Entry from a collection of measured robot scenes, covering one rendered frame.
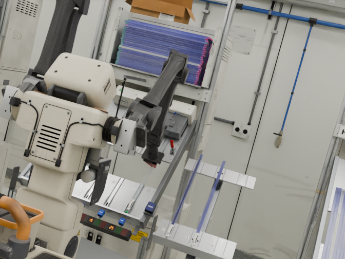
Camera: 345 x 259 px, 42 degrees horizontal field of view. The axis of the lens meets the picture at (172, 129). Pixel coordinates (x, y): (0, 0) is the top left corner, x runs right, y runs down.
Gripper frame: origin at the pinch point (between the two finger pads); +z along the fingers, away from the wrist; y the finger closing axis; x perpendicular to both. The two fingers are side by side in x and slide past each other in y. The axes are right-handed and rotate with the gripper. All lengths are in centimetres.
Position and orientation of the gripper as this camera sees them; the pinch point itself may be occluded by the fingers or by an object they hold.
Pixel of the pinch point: (153, 165)
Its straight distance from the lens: 233.3
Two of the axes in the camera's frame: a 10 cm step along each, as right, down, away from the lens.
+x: -3.8, 7.2, -5.9
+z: 0.2, 6.4, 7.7
